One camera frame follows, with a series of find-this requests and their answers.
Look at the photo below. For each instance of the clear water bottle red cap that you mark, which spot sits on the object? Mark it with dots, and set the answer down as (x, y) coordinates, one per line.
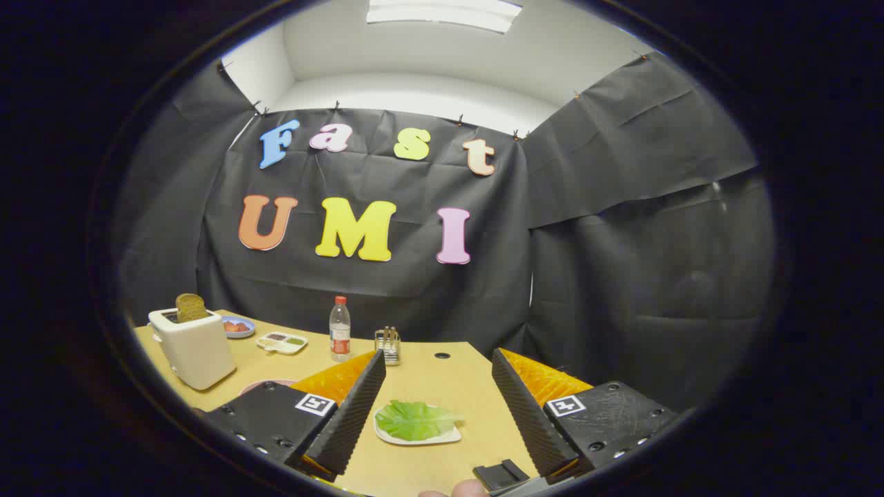
(340, 338)

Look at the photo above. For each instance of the small blue plate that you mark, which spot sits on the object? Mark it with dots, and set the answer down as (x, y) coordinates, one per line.
(247, 334)

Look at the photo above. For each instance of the pink round plate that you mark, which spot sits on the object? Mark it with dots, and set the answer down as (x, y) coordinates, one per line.
(266, 384)

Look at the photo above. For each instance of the ceiling light panel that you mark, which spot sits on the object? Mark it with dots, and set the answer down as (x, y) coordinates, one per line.
(442, 14)

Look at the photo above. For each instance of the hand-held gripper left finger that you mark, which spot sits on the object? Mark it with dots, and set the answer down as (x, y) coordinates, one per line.
(356, 407)

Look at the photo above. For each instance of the white square plate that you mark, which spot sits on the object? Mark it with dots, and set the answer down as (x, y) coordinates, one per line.
(387, 436)

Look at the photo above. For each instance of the white divided condiment dish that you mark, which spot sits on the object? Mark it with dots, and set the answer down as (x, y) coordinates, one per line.
(266, 344)

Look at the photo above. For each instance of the cream white toaster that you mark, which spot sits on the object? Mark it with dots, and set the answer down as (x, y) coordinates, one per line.
(197, 352)

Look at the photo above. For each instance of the brown bread slice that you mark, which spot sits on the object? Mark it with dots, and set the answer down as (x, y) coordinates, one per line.
(190, 307)

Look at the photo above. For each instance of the green lettuce leaf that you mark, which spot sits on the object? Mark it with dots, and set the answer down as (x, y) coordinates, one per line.
(414, 420)

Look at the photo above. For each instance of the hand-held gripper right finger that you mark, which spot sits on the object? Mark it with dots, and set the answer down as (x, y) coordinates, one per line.
(525, 407)

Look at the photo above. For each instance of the red food slices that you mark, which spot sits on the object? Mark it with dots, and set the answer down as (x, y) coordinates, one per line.
(235, 326)

